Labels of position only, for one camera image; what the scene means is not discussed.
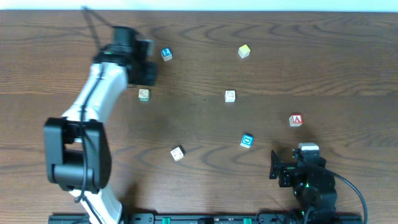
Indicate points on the blue number 2 block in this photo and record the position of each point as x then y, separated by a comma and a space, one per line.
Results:
166, 54

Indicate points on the green picture wooden block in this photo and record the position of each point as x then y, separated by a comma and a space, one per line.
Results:
144, 95

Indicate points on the red letter A block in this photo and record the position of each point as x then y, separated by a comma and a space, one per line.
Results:
295, 120

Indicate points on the plain tilted wooden block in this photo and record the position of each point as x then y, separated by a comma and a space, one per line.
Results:
177, 153

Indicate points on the blue picture wooden block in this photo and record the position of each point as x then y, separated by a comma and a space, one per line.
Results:
246, 141

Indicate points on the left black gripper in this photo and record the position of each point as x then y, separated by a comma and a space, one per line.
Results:
144, 73

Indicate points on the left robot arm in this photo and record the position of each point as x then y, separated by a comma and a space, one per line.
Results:
77, 153

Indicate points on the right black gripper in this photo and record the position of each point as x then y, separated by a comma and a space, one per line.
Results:
285, 172

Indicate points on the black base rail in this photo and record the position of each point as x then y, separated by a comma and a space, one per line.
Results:
262, 218

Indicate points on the yellow top wooden block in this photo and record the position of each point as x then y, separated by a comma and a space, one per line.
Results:
244, 51

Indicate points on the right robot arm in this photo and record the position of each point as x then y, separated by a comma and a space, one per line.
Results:
313, 205

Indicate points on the plain engraved wooden block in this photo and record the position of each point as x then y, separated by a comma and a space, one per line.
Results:
230, 96

